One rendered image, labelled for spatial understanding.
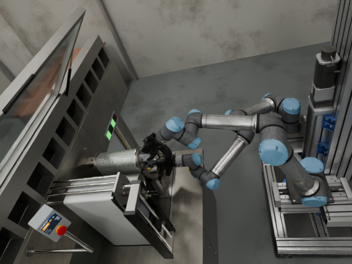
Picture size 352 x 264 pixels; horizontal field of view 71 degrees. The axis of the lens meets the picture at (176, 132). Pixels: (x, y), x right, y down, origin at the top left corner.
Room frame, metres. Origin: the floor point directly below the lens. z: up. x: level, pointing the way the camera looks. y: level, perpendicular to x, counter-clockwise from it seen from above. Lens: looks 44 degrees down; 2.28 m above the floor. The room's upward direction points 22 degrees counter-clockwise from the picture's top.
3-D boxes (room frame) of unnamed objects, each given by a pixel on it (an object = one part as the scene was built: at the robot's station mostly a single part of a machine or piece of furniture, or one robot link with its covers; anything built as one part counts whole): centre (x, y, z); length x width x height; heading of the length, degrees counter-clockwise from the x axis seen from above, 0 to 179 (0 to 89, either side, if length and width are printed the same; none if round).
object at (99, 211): (0.73, 0.51, 1.17); 0.34 x 0.05 x 0.54; 70
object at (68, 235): (0.48, 0.47, 1.51); 0.02 x 0.02 x 0.20
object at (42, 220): (0.48, 0.47, 1.66); 0.07 x 0.07 x 0.10; 45
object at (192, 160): (0.95, -0.03, 1.11); 0.11 x 0.08 x 0.09; 70
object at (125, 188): (0.75, 0.31, 1.34); 0.06 x 0.06 x 0.06; 70
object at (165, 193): (0.94, 0.22, 1.05); 0.06 x 0.05 x 0.31; 70
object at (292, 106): (1.14, -0.79, 0.98); 0.13 x 0.12 x 0.14; 23
